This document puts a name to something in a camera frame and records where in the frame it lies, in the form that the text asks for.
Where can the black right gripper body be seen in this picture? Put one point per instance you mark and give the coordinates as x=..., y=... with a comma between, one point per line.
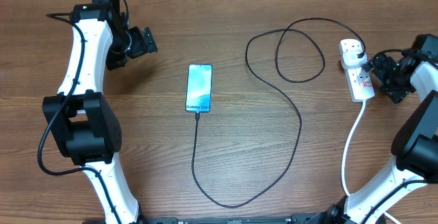
x=393, y=81

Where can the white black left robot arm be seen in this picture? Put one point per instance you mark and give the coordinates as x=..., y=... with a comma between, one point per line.
x=83, y=133

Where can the blue Samsung Galaxy phone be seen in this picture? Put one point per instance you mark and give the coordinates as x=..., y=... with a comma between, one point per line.
x=198, y=94

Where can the white USB charger adapter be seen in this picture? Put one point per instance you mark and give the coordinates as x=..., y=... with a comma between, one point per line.
x=351, y=59

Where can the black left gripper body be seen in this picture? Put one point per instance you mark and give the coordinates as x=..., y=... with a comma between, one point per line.
x=138, y=46

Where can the white power strip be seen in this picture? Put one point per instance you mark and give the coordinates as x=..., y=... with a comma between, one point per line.
x=359, y=81

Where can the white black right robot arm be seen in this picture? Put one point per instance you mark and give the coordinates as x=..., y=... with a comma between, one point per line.
x=413, y=161

